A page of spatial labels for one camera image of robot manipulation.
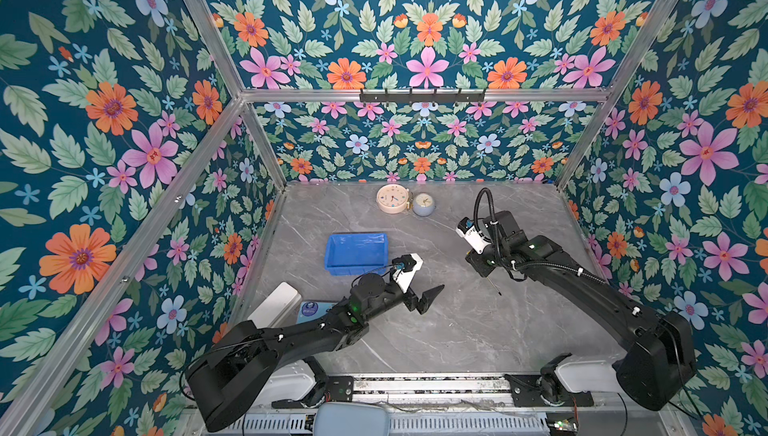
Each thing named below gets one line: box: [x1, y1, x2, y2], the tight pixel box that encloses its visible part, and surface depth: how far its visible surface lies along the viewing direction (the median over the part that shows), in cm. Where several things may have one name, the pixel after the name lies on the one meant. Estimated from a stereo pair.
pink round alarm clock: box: [376, 183, 411, 214], surface depth 113 cm
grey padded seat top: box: [314, 402, 391, 436], surface depth 69 cm
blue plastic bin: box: [325, 233, 389, 276], surface depth 101 cm
